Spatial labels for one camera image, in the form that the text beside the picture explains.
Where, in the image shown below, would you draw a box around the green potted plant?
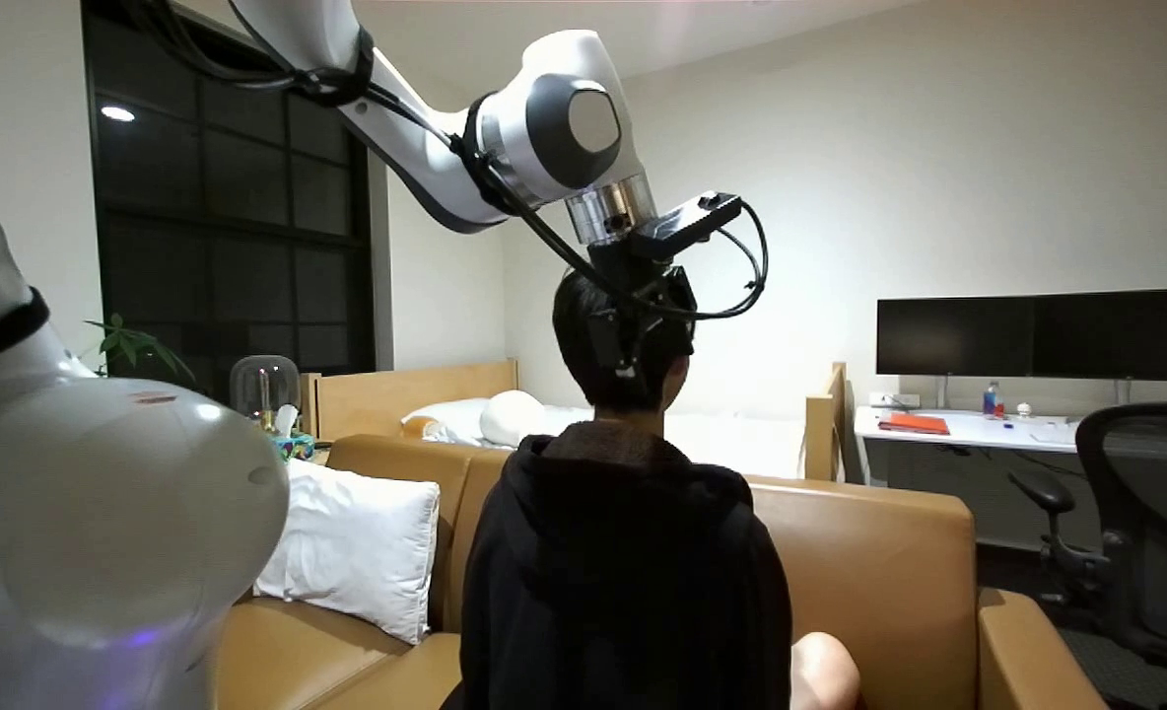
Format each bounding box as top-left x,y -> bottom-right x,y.
95,312 -> 199,386

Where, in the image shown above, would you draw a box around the black computer monitor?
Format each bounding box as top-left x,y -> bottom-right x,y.
875,289 -> 1167,380

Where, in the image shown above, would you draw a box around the teal tissue box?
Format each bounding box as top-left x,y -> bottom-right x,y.
273,431 -> 317,462

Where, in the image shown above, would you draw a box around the glass dome lamp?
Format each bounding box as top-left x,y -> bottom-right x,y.
229,353 -> 300,424

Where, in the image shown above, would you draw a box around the white bed pillows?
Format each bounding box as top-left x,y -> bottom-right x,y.
404,389 -> 591,448

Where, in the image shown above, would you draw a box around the black hoodie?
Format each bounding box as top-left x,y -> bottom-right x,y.
450,420 -> 794,710

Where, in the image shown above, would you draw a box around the dark framed window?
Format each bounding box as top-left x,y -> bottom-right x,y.
84,0 -> 375,397

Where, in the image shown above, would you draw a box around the white desk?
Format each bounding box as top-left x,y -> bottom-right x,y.
852,404 -> 1078,486

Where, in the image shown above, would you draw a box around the seated person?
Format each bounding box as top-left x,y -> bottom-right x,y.
444,277 -> 865,710

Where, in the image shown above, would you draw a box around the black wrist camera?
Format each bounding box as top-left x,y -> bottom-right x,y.
640,191 -> 741,252

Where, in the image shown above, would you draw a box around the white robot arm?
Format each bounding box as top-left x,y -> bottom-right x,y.
0,0 -> 666,710

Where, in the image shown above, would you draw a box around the blue bottle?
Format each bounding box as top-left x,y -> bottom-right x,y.
982,382 -> 1003,412

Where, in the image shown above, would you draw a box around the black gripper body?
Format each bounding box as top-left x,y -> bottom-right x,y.
589,240 -> 697,382

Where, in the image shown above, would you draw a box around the white square pillow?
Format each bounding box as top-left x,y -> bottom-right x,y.
254,462 -> 440,641

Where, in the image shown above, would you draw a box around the black office chair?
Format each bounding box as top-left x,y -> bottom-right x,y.
1012,401 -> 1167,710

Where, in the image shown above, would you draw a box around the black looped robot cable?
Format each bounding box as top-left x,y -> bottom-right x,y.
147,0 -> 774,322

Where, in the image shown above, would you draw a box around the red book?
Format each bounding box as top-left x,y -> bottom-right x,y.
878,412 -> 949,437

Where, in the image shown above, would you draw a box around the tan leather sofa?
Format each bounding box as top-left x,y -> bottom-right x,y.
214,432 -> 1108,710

